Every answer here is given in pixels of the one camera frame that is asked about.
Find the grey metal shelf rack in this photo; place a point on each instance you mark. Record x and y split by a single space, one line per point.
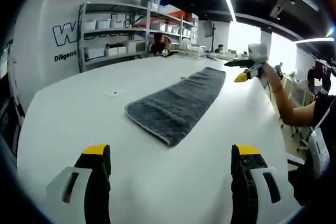
113 30

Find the grey fluffy towel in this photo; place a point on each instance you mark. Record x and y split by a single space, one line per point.
173 106

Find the white worn device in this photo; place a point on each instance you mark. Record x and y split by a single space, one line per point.
319 145

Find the person's black shirt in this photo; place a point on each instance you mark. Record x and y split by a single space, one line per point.
324 108

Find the person's right hand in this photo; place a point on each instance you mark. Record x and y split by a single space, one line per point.
267 71

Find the metal dish rack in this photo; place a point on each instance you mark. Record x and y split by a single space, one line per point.
194 51

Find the white shelf with boxes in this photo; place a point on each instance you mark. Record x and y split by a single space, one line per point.
102 23

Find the black screen on stand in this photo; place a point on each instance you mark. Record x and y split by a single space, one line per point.
208 28

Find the small white device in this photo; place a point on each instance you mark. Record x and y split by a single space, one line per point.
111 94

